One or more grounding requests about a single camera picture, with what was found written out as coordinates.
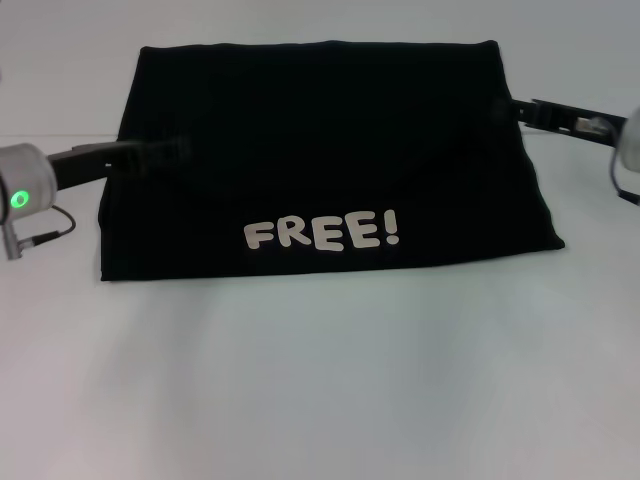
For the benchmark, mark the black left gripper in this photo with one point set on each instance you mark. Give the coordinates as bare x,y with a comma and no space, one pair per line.
82,162

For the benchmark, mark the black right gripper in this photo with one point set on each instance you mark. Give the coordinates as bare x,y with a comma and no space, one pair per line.
575,120

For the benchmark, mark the black shirt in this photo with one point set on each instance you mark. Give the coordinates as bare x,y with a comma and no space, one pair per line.
325,175

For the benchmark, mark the white and silver right robot arm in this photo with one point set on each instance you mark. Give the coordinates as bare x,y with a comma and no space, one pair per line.
631,140

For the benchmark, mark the white and silver left robot arm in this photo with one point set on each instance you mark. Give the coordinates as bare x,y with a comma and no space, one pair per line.
25,182

